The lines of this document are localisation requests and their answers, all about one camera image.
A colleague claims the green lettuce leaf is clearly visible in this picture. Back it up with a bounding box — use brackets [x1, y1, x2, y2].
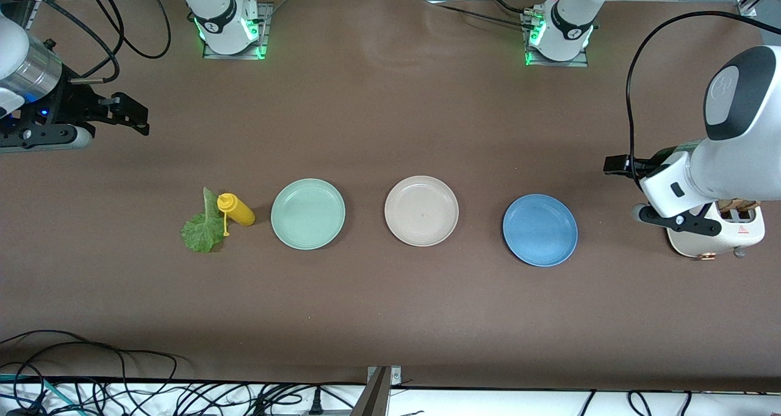
[181, 187, 225, 253]

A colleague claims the yellow squeeze bottle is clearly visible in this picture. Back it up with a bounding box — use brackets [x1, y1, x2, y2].
[217, 193, 256, 237]

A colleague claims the blue plate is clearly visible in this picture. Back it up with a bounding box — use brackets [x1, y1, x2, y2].
[503, 194, 578, 267]

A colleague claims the beige plate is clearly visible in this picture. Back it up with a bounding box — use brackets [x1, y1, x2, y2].
[384, 175, 459, 247]

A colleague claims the mint green plate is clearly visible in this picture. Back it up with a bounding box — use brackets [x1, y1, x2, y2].
[271, 178, 346, 251]

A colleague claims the white toaster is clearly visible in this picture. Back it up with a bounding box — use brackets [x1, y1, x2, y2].
[665, 199, 766, 261]

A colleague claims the white lower shelf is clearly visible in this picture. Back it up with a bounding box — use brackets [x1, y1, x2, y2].
[0, 381, 781, 416]

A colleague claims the brown table cover sheet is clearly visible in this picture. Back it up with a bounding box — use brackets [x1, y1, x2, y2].
[0, 0, 781, 392]

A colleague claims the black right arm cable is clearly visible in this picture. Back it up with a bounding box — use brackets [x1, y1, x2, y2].
[0, 0, 171, 84]

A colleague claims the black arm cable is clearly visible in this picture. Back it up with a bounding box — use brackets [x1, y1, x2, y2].
[625, 10, 781, 191]
[0, 0, 171, 84]

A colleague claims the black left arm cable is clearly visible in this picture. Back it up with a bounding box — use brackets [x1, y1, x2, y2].
[625, 10, 781, 191]

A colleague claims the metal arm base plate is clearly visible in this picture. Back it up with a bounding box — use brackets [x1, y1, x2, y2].
[203, 1, 270, 60]
[524, 10, 589, 68]

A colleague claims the aluminium frame rail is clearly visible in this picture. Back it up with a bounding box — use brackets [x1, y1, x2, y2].
[17, 0, 38, 31]

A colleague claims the black base cable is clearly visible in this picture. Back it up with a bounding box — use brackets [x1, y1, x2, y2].
[436, 0, 538, 29]

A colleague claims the black looped cable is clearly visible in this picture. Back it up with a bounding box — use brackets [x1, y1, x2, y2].
[0, 329, 184, 383]

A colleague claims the teal cable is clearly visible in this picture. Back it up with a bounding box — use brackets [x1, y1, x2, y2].
[0, 373, 83, 416]

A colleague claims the grey metal post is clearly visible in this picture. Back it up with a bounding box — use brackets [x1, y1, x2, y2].
[351, 366, 402, 416]

